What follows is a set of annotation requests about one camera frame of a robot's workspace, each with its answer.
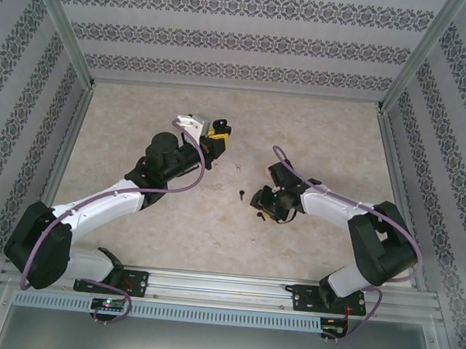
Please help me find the right circuit board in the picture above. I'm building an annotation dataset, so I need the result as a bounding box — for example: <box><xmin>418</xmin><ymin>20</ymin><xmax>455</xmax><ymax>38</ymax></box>
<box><xmin>321</xmin><ymin>316</ymin><xmax>348</xmax><ymax>340</ymax></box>

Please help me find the circuit board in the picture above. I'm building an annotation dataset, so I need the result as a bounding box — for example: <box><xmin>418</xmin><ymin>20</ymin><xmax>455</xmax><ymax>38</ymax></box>
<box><xmin>321</xmin><ymin>316</ymin><xmax>348</xmax><ymax>340</ymax></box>
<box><xmin>90</xmin><ymin>296</ymin><xmax>127</xmax><ymax>314</ymax></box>

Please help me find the left circuit board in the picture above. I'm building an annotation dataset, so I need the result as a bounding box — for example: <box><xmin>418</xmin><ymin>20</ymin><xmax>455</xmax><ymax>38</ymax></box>
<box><xmin>90</xmin><ymin>296</ymin><xmax>127</xmax><ymax>314</ymax></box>

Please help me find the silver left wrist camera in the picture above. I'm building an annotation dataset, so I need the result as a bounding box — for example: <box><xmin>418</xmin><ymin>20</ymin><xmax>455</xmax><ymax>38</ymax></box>
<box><xmin>189</xmin><ymin>111</ymin><xmax>214</xmax><ymax>135</ymax></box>

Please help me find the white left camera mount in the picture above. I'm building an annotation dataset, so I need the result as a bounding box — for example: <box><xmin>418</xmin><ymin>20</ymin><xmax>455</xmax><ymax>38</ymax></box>
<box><xmin>173</xmin><ymin>113</ymin><xmax>205</xmax><ymax>140</ymax></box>

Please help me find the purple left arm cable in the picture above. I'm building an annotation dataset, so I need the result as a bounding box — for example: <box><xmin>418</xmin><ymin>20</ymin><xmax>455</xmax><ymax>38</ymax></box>
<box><xmin>16</xmin><ymin>103</ymin><xmax>213</xmax><ymax>335</ymax></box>

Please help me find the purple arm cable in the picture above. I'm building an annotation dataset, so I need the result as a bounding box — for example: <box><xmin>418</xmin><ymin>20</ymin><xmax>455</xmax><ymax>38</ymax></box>
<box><xmin>253</xmin><ymin>145</ymin><xmax>433</xmax><ymax>349</ymax></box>
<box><xmin>16</xmin><ymin>103</ymin><xmax>213</xmax><ymax>335</ymax></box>

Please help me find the thin aluminium wall rail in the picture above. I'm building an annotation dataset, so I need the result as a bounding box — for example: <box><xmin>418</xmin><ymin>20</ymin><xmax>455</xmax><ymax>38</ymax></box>
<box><xmin>89</xmin><ymin>71</ymin><xmax>384</xmax><ymax>112</ymax></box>

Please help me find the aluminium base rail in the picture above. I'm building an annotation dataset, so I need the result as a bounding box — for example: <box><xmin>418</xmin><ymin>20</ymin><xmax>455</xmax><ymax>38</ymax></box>
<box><xmin>0</xmin><ymin>253</ymin><xmax>448</xmax><ymax>328</ymax></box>

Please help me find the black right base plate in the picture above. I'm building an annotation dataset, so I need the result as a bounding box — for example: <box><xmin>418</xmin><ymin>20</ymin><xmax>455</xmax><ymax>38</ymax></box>
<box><xmin>288</xmin><ymin>282</ymin><xmax>370</xmax><ymax>319</ymax></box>

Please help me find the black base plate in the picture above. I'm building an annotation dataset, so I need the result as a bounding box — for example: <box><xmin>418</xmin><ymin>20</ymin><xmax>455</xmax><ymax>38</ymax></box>
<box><xmin>72</xmin><ymin>264</ymin><xmax>151</xmax><ymax>299</ymax></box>
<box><xmin>288</xmin><ymin>282</ymin><xmax>370</xmax><ymax>319</ymax></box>

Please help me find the aluminium side rail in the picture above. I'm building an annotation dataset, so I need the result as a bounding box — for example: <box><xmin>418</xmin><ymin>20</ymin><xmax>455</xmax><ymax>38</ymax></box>
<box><xmin>360</xmin><ymin>107</ymin><xmax>445</xmax><ymax>292</ymax></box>
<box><xmin>21</xmin><ymin>76</ymin><xmax>97</xmax><ymax>263</ymax></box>

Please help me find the grey slotted cable duct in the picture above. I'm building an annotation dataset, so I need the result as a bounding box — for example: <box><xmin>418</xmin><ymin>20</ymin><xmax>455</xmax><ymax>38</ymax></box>
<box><xmin>12</xmin><ymin>287</ymin><xmax>324</xmax><ymax>336</ymax></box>

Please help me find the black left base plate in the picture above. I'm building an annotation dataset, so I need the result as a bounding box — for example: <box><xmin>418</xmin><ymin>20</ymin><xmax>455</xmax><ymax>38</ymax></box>
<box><xmin>72</xmin><ymin>264</ymin><xmax>151</xmax><ymax>299</ymax></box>

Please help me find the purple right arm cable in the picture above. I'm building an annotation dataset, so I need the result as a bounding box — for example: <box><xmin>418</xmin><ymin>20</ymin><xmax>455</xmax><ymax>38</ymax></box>
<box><xmin>253</xmin><ymin>145</ymin><xmax>433</xmax><ymax>349</ymax></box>

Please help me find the aluminium frame post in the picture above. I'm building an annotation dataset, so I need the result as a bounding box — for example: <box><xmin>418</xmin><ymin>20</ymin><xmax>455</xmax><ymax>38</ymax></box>
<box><xmin>375</xmin><ymin>0</ymin><xmax>466</xmax><ymax>122</ymax></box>
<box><xmin>18</xmin><ymin>0</ymin><xmax>105</xmax><ymax>89</ymax></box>

